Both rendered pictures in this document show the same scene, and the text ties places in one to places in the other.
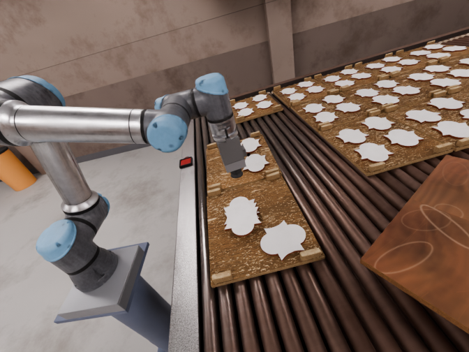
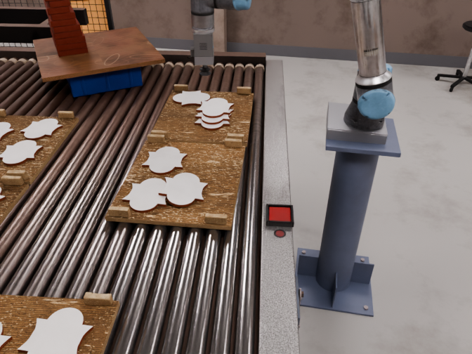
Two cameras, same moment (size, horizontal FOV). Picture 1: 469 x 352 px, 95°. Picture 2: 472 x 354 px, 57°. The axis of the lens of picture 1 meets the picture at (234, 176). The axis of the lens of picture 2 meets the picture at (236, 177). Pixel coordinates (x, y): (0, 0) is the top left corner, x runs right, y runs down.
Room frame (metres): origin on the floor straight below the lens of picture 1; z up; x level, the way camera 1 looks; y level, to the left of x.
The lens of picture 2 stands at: (2.02, 0.18, 1.72)
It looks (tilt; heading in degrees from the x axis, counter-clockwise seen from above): 36 degrees down; 183
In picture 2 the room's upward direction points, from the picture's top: straight up
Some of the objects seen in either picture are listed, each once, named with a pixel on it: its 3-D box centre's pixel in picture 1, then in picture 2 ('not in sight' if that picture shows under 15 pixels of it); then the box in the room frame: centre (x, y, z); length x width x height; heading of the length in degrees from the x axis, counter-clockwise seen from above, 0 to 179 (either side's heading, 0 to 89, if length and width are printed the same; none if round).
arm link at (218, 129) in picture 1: (222, 125); (202, 20); (0.58, -0.01, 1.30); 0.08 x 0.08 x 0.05
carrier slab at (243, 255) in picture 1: (253, 221); (205, 115); (0.53, -0.02, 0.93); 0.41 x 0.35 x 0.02; 178
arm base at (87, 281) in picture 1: (89, 264); (366, 109); (0.52, 0.59, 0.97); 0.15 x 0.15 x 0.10
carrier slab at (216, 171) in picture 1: (238, 160); (182, 179); (0.96, -0.04, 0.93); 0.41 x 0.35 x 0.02; 177
